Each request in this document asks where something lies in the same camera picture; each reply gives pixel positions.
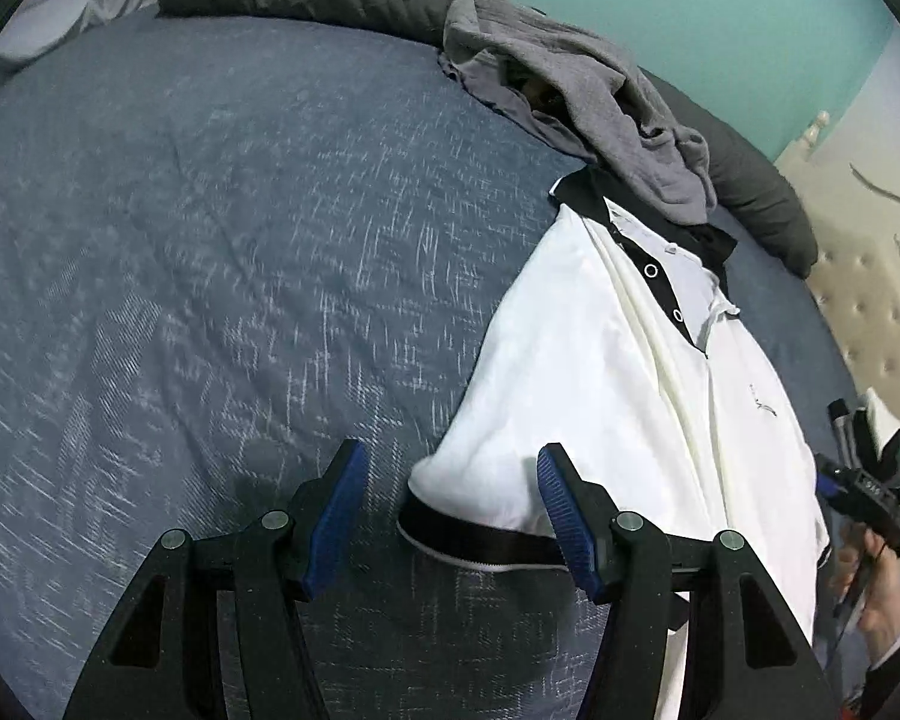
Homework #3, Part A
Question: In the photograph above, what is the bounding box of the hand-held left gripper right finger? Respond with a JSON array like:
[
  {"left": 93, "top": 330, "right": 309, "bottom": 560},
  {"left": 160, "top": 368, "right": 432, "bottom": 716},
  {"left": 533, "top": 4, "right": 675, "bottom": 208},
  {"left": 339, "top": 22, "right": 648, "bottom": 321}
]
[{"left": 536, "top": 442, "right": 833, "bottom": 720}]

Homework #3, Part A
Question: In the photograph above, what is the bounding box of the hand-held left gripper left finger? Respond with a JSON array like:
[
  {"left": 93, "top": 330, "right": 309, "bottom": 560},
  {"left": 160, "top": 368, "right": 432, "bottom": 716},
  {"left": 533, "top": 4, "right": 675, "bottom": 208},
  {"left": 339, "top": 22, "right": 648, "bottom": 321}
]
[{"left": 61, "top": 439, "right": 370, "bottom": 720}]

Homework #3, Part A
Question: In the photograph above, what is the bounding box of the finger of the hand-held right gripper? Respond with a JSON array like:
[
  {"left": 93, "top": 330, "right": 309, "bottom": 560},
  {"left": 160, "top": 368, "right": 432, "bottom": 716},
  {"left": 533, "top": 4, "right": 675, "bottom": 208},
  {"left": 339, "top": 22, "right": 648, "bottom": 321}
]
[{"left": 827, "top": 399, "right": 857, "bottom": 470}]

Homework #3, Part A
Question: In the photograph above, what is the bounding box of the white polo shirt black trim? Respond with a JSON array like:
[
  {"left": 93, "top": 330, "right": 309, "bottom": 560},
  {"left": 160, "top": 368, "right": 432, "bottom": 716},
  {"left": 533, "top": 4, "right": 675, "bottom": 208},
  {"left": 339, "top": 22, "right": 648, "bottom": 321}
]
[{"left": 397, "top": 165, "right": 833, "bottom": 720}]

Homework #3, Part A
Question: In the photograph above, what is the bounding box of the person's right hand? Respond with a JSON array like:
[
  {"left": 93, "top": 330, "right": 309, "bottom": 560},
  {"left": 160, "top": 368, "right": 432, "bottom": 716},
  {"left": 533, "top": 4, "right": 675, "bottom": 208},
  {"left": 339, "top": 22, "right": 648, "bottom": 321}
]
[{"left": 832, "top": 525, "right": 900, "bottom": 638}]

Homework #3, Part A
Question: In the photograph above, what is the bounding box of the folded white shirt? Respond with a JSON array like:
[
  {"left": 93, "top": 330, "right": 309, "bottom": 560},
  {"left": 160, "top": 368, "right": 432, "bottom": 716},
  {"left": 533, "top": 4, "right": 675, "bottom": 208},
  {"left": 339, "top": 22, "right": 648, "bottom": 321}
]
[{"left": 862, "top": 388, "right": 900, "bottom": 526}]

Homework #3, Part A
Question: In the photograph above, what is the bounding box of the cream tufted headboard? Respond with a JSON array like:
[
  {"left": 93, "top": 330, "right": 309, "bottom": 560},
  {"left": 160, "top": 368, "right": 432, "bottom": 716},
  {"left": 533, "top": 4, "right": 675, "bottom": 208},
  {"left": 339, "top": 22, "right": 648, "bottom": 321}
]
[{"left": 776, "top": 109, "right": 900, "bottom": 466}]

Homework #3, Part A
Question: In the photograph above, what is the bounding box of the grey knit garment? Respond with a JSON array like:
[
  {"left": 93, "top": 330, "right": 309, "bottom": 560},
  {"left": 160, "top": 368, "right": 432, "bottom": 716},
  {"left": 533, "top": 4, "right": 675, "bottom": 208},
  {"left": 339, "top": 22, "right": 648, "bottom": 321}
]
[{"left": 439, "top": 0, "right": 717, "bottom": 226}]

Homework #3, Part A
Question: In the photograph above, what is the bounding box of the light grey blanket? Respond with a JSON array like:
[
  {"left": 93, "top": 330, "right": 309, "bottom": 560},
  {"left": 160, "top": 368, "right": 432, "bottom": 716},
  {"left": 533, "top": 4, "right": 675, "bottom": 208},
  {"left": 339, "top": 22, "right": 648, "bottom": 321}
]
[{"left": 0, "top": 0, "right": 162, "bottom": 65}]

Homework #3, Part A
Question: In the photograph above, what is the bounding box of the thin black cable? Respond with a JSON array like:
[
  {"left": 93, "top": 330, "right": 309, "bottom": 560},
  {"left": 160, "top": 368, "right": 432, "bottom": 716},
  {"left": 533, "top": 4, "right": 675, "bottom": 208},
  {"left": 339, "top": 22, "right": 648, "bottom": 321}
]
[{"left": 825, "top": 555, "right": 890, "bottom": 691}]

